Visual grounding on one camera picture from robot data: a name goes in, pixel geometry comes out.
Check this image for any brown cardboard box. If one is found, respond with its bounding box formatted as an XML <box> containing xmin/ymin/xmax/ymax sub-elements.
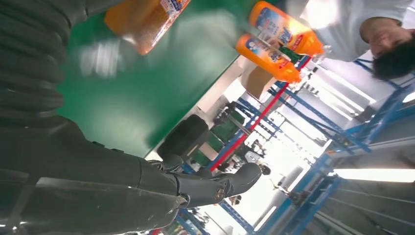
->
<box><xmin>245</xmin><ymin>66</ymin><xmax>279</xmax><ymax>99</ymax></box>

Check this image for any green table mat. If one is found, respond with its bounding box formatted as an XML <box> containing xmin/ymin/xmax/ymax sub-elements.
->
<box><xmin>55</xmin><ymin>0</ymin><xmax>260</xmax><ymax>159</ymax></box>

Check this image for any person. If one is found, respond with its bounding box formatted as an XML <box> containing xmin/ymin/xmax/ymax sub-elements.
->
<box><xmin>285</xmin><ymin>0</ymin><xmax>415</xmax><ymax>82</ymax></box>

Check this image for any green plastic crate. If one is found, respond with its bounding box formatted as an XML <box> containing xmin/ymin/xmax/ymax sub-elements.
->
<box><xmin>191</xmin><ymin>110</ymin><xmax>246</xmax><ymax>166</ymax></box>

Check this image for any red rack beam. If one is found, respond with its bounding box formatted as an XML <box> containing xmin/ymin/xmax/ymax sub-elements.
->
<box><xmin>207</xmin><ymin>56</ymin><xmax>312</xmax><ymax>173</ymax></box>

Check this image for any black carrying case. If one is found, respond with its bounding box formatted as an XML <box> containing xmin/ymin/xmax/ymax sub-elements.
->
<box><xmin>157</xmin><ymin>114</ymin><xmax>210</xmax><ymax>161</ymax></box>

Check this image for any blue rack frame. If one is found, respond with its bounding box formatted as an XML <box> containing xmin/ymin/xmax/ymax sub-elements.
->
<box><xmin>181</xmin><ymin>81</ymin><xmax>373</xmax><ymax>174</ymax></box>
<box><xmin>175</xmin><ymin>81</ymin><xmax>415</xmax><ymax>235</ymax></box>

